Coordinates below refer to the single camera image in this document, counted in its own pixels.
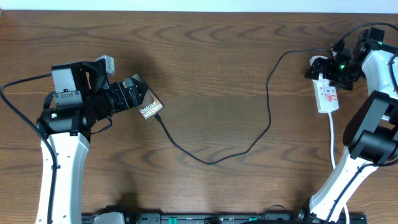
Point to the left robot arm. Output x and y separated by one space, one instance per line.
83 95

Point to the white USB charger adapter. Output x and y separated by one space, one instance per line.
313 59

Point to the Galaxy smartphone bronze screen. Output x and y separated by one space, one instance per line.
151 104

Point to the white power strip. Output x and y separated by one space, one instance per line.
326 97

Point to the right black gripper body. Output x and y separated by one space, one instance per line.
346 71

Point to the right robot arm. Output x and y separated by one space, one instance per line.
370 138

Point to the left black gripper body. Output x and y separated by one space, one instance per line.
128 97

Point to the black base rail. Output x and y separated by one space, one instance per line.
273 214

